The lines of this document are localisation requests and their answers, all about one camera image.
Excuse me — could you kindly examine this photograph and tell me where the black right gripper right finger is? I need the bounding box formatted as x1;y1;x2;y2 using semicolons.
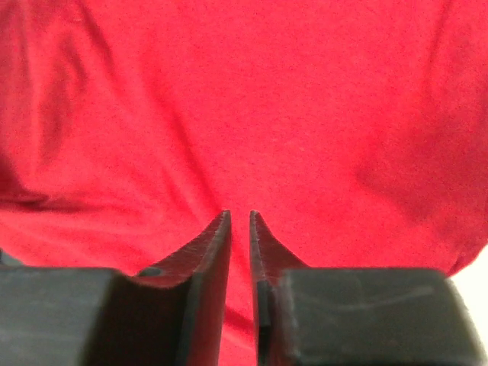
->
249;211;487;365

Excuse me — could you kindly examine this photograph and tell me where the red t-shirt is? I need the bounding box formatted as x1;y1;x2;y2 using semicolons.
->
1;1;487;365

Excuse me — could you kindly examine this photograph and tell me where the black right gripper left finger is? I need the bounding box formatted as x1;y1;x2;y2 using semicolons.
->
1;211;231;365

